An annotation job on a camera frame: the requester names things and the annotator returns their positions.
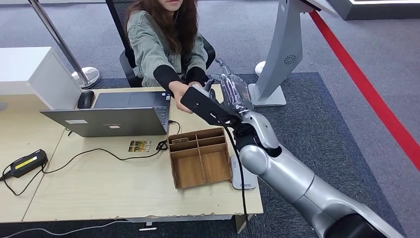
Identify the black computer mouse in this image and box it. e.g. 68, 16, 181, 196
77, 90, 95, 110

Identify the chrome stanchion pole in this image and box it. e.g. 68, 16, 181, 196
28, 0, 102, 90

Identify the black power adapter yellow label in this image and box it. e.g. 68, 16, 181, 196
9, 149, 49, 179

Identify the white cabinet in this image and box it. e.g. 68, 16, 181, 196
0, 47, 83, 111

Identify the white floor cable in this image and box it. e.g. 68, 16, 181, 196
0, 219, 130, 238

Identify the round chrome stanchion base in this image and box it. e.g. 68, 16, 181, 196
255, 60, 267, 78

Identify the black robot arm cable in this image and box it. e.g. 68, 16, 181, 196
212, 113, 247, 238

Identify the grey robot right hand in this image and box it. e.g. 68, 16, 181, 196
203, 58, 254, 114

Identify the clear plastic hand wrap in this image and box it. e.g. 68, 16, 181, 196
216, 72, 255, 113

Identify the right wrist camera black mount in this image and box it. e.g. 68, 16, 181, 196
180, 83, 240, 127

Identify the wooden desk leg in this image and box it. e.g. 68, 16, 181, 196
235, 214, 254, 234

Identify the white display platform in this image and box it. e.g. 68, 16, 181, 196
328, 0, 420, 21

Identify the black office chair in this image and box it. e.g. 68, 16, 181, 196
105, 0, 216, 88

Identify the grey kiosk stand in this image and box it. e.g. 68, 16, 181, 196
248, 0, 340, 108

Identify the green yellow picture card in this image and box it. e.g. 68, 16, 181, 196
128, 140, 152, 154

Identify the grey laptop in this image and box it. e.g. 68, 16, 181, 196
40, 91, 172, 138

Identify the person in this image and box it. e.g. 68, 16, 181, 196
126, 0, 210, 114

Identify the thin black power cable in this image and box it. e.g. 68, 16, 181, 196
1, 119, 181, 197

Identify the person's right hand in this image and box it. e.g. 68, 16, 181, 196
168, 80, 198, 114

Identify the wooden organizer box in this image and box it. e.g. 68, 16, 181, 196
168, 127, 232, 190

